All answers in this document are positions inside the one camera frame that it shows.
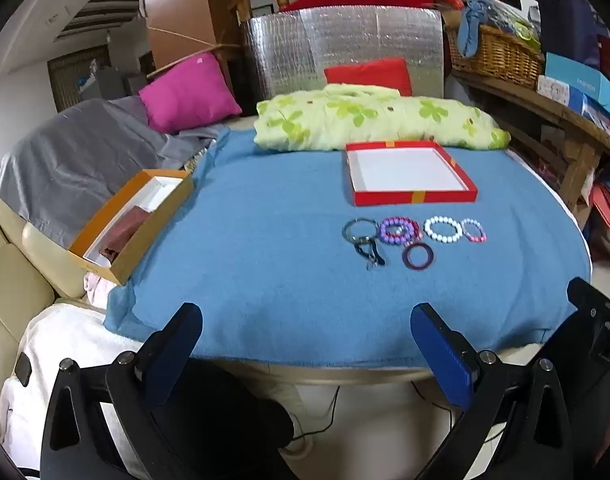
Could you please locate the white patterned box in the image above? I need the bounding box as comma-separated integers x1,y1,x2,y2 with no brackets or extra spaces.
537,74,571,107

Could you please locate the white bead bracelet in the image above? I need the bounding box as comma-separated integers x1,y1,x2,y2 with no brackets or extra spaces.
423,215,464,244

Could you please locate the shallow red cardboard box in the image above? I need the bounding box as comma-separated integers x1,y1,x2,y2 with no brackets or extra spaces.
345,141,478,207

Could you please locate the silver foil mat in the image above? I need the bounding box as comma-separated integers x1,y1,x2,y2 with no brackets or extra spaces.
242,7,446,112

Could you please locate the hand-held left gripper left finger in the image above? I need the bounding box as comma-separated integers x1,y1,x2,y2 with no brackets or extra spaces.
39,302,204,480

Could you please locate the brown cloth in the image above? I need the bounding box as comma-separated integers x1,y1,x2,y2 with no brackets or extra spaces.
99,207,152,264

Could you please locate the green floral pillow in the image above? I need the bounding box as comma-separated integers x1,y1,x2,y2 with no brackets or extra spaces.
254,83,512,154

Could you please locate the navy bag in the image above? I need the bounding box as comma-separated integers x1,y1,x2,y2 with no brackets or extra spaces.
534,0,604,69

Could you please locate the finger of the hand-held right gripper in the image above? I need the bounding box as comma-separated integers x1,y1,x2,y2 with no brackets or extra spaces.
567,277,610,322

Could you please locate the blue cloth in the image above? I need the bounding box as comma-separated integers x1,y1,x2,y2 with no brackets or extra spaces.
457,0,496,59

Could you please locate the silver metal bangle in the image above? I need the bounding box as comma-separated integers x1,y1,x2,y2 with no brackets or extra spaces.
342,217,382,246

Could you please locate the black cable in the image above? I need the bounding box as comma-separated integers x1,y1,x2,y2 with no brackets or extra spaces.
287,380,506,457

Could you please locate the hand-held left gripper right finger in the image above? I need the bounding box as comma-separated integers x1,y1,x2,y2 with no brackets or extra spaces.
411,302,572,480

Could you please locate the purple bead bracelet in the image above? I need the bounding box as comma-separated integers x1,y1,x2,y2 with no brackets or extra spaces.
379,215,424,246

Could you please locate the wicker basket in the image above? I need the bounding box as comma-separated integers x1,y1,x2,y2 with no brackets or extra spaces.
444,22,546,92

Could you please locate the brown wooden cabinet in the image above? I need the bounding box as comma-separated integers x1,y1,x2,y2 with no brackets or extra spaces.
139,0,236,72

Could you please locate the white towel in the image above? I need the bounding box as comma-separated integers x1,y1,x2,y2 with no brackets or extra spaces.
0,304,153,472

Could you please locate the orange cardboard box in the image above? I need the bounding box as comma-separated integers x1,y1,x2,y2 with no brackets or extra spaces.
68,169,195,286

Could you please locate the magenta pillow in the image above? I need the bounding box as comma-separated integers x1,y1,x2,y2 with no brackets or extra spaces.
138,52,244,134

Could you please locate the blue cardboard box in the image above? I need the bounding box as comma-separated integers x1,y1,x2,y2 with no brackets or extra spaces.
544,52,610,122

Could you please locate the wooden bench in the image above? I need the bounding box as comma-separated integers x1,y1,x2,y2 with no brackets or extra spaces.
452,69,610,213

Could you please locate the grey cloth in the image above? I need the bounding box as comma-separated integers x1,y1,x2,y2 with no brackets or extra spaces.
0,97,232,252

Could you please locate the blue blanket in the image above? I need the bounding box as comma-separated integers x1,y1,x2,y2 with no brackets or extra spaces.
104,127,592,368

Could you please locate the pink bead bracelet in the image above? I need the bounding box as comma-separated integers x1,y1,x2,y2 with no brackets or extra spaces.
459,218,488,244

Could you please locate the red cushion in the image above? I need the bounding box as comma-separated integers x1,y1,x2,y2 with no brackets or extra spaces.
324,58,414,97

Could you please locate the beige sofa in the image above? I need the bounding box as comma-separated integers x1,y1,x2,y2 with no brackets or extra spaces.
0,204,92,426

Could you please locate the maroon ring bangle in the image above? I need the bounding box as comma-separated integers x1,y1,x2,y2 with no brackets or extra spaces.
402,242,436,272

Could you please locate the black cord bracelet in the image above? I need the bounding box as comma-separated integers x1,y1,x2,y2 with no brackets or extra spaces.
354,239,386,270

